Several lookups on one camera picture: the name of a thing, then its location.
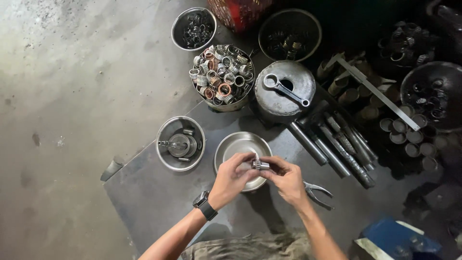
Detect steel vernier caliper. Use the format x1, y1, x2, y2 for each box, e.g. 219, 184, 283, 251
324, 53, 421, 131

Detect black wristwatch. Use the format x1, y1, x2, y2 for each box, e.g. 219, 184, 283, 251
192, 190, 218, 221

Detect grey metal floor plate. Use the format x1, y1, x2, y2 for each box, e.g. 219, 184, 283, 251
103, 100, 446, 260

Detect blue box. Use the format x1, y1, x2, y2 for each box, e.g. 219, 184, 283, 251
354, 217, 443, 260

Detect person's left hand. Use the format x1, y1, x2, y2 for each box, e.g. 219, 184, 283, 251
208, 152, 261, 211

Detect round grey metal drum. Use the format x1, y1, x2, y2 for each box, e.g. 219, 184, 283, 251
254, 60, 317, 123

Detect red plastic crate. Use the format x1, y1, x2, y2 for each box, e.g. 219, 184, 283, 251
207, 0, 275, 34

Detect large dark bowl with rings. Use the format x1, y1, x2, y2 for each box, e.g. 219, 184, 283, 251
400, 61, 462, 132

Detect person's right hand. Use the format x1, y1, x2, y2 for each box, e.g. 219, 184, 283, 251
259, 156, 312, 214

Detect steel bowl with shaft parts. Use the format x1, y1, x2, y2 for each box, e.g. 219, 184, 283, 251
155, 116, 206, 172

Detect short knurled steel rod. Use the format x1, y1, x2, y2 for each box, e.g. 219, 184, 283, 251
323, 112, 357, 156

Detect bowl heaped with bearing cages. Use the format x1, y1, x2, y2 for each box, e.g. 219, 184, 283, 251
189, 44, 256, 112

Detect dark bowl with few bearings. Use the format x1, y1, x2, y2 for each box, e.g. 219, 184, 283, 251
258, 9, 322, 63

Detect steel connecting rod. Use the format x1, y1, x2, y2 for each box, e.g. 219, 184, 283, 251
263, 73, 310, 107

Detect long knurled steel rod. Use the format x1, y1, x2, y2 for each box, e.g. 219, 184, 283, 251
319, 124, 376, 189

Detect small grey metal cylinder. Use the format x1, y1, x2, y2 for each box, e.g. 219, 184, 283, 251
100, 156, 125, 182

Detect heap of dark bearing cages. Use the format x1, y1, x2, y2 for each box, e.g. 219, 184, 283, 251
377, 20, 439, 67

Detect thin dark steel rod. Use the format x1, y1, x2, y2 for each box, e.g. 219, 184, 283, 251
334, 112, 379, 171

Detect person's camouflage trousers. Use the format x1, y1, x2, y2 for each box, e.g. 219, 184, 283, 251
180, 231, 315, 260

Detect round steel shaft part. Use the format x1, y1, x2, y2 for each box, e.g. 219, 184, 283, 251
158, 134, 198, 158

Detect empty steel bowl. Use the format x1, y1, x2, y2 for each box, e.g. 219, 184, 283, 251
214, 131, 273, 193

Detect smooth steel rod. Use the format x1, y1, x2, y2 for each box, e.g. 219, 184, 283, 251
310, 133, 351, 179
288, 121, 328, 167

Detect group of metal sleeves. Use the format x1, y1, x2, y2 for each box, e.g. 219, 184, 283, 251
317, 54, 452, 174

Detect steel circlip pliers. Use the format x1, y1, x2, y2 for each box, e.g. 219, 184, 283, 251
303, 181, 335, 211

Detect steel bowl of dark rings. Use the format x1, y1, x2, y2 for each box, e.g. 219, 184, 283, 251
171, 7, 217, 51

